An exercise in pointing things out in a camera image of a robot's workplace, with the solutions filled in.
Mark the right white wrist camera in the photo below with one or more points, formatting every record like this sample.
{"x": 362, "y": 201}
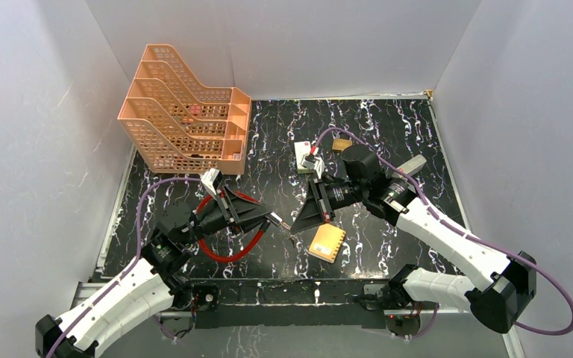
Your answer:
{"x": 314, "y": 162}

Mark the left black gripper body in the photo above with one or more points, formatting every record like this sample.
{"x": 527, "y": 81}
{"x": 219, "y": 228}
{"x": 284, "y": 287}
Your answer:
{"x": 230, "y": 209}

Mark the white green small box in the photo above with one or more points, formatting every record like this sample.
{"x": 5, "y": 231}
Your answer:
{"x": 302, "y": 149}

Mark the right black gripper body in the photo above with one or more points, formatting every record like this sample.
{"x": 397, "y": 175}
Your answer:
{"x": 327, "y": 198}

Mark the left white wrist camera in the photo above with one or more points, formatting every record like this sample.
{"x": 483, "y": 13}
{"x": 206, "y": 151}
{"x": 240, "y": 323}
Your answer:
{"x": 211, "y": 180}

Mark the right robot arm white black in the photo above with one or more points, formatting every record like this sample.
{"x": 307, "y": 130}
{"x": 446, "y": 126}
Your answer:
{"x": 494, "y": 287}

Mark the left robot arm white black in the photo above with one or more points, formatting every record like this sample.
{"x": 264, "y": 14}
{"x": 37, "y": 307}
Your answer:
{"x": 154, "y": 280}

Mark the brass padlock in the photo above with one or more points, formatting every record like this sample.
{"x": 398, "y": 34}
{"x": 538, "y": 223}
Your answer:
{"x": 340, "y": 144}

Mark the red cable lock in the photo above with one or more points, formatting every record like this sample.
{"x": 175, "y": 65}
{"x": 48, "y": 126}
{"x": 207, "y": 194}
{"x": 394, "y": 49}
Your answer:
{"x": 227, "y": 247}

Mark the orange plastic file rack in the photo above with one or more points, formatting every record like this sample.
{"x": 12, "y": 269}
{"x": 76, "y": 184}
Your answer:
{"x": 180, "y": 126}

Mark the orange spiral notebook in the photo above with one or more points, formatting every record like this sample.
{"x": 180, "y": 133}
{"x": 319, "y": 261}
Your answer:
{"x": 327, "y": 242}

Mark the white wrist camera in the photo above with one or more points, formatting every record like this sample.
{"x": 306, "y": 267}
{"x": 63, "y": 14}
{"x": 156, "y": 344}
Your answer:
{"x": 314, "y": 162}
{"x": 211, "y": 180}

